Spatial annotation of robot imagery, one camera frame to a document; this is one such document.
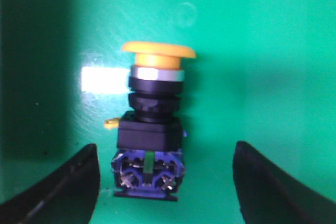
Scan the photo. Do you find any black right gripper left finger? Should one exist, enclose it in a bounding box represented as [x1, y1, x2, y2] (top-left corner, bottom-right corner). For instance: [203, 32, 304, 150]
[1, 144, 100, 223]

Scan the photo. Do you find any yellow push button switch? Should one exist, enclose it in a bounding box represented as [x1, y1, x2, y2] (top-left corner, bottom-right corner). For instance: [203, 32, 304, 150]
[104, 41, 196, 201]

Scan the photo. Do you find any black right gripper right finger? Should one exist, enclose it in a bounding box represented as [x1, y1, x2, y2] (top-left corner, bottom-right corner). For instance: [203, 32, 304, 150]
[233, 141, 335, 223]

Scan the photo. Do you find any green conveyor belt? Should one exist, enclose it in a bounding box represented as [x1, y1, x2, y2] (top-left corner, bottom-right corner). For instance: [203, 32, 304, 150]
[1, 0, 335, 223]

